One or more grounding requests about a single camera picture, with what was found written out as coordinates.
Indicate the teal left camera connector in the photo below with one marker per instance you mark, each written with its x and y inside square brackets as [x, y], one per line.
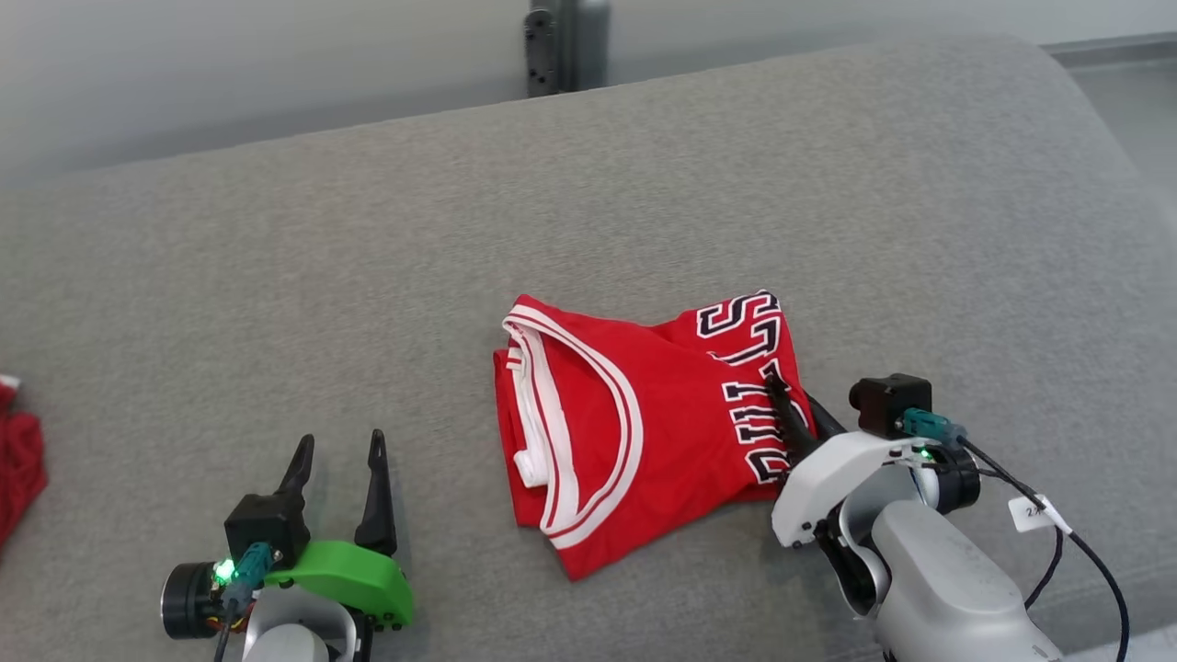
[250, 570]

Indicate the teal right camera connector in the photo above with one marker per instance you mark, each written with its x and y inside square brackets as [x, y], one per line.
[933, 428]

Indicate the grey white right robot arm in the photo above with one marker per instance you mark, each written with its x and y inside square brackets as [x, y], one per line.
[938, 588]

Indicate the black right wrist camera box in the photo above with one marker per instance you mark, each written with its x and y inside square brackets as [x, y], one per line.
[887, 405]

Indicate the red white basketball jersey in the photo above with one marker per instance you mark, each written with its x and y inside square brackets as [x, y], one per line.
[671, 432]

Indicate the teal camera connector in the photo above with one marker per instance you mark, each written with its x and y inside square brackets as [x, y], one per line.
[250, 570]
[933, 428]

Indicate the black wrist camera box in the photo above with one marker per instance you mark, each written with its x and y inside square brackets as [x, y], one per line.
[267, 529]
[887, 405]

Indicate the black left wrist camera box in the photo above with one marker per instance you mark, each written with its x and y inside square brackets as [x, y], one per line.
[267, 529]

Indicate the red white-striped shorts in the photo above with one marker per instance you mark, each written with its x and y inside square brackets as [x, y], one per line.
[18, 460]

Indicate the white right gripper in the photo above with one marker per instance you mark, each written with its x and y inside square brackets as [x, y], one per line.
[818, 478]

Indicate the grey fabric sofa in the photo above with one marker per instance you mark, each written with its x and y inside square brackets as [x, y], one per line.
[368, 276]

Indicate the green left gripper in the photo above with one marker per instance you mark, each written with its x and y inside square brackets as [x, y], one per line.
[363, 575]

